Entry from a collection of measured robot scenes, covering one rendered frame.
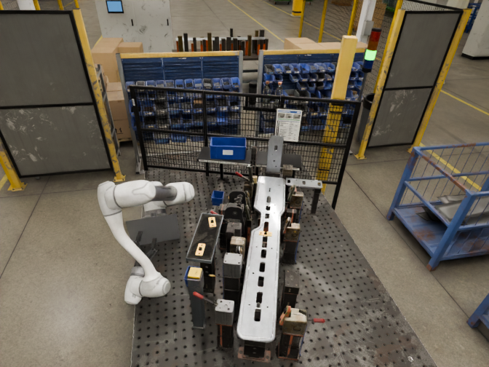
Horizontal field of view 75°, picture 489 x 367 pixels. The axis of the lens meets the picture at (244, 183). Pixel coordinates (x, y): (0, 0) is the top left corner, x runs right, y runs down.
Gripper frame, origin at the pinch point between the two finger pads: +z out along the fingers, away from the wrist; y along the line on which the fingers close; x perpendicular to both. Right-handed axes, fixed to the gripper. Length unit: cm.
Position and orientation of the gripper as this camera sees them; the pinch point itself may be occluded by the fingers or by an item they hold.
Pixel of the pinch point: (147, 236)
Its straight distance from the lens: 219.6
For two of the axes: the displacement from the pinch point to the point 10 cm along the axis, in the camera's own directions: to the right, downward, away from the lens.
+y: 4.5, 4.7, 7.6
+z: 0.8, -8.7, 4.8
